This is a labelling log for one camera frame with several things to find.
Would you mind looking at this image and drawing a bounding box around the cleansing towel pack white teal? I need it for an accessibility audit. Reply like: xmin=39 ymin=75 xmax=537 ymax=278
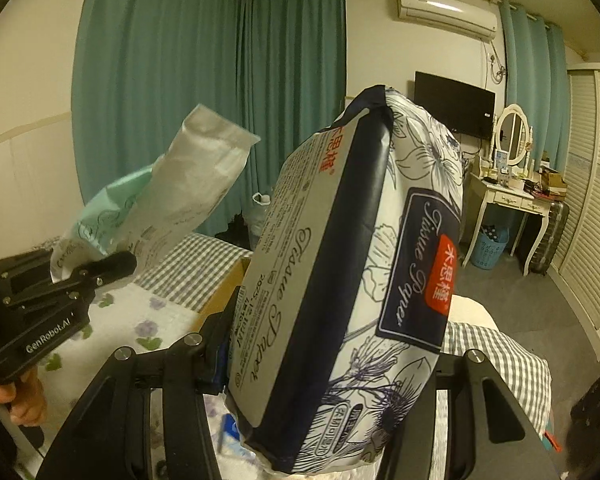
xmin=50 ymin=104 xmax=260 ymax=282

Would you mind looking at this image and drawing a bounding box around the navy floral tissue paper pack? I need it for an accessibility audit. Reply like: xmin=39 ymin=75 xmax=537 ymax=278
xmin=227 ymin=84 xmax=463 ymax=474

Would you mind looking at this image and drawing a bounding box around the blue pocket tissue pack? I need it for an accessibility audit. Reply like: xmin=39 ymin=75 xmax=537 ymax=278
xmin=218 ymin=414 xmax=256 ymax=464

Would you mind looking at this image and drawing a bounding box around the person left hand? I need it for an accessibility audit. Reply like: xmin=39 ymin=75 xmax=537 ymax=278
xmin=0 ymin=367 xmax=47 ymax=427

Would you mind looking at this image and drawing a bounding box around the floral white quilt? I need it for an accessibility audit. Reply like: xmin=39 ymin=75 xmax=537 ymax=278
xmin=16 ymin=286 xmax=262 ymax=479

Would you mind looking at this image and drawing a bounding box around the grey checkered bedsheet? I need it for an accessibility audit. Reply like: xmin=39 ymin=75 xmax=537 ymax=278
xmin=134 ymin=233 xmax=251 ymax=312

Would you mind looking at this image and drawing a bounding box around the open cardboard box on bed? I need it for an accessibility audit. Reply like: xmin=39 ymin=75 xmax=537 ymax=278
xmin=190 ymin=257 xmax=251 ymax=333

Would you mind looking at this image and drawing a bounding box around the clear water jug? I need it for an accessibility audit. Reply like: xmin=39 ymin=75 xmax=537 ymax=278
xmin=244 ymin=192 xmax=271 ymax=250

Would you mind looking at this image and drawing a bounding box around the blue laundry basket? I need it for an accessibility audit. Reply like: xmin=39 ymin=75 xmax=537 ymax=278
xmin=470 ymin=226 xmax=509 ymax=270

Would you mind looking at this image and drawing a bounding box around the white louvered wardrobe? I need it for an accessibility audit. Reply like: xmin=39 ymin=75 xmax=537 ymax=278
xmin=548 ymin=63 xmax=600 ymax=360

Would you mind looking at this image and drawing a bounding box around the dark checkered suitcase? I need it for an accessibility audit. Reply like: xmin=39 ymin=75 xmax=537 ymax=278
xmin=529 ymin=202 xmax=570 ymax=275

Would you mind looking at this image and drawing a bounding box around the white dressing table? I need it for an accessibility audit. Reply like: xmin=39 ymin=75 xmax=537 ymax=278
xmin=462 ymin=174 xmax=550 ymax=276

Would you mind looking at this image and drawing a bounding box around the large teal curtain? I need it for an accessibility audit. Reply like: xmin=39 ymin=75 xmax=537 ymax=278
xmin=71 ymin=0 xmax=346 ymax=235

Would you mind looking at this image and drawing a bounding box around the oval vanity mirror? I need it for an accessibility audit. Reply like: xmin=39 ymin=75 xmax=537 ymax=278
xmin=492 ymin=104 xmax=533 ymax=166

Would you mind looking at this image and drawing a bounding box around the right teal curtain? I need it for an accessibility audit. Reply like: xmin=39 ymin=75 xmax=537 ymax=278
xmin=500 ymin=0 xmax=570 ymax=171

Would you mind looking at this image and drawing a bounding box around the white air conditioner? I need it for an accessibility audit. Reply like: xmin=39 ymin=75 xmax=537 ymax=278
xmin=396 ymin=0 xmax=498 ymax=42

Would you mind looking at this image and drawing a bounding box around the black wall television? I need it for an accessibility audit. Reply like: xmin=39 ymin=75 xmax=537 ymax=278
xmin=414 ymin=72 xmax=495 ymax=140

